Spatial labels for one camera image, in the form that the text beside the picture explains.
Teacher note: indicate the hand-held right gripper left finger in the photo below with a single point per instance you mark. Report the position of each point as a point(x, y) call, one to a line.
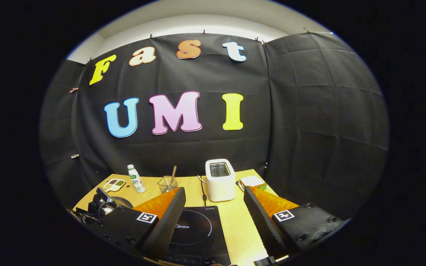
point(166, 225)

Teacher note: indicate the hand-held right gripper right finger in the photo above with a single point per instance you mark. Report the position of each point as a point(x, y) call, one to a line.
point(263, 225)

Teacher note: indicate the black induction cooktop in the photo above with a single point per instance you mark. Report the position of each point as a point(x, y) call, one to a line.
point(198, 240)

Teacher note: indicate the white divided dish with beans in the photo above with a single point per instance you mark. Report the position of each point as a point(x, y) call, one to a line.
point(114, 184)

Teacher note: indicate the white drink bottle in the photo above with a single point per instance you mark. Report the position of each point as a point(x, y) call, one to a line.
point(137, 181)

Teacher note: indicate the small white plate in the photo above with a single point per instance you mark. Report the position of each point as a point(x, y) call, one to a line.
point(240, 186)

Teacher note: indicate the sandwich with lettuce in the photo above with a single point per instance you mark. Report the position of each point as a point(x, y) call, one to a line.
point(252, 181)

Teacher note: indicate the wooden stick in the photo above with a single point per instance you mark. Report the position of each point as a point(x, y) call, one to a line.
point(173, 173)

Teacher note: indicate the white toaster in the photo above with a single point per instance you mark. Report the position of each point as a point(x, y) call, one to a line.
point(220, 184)

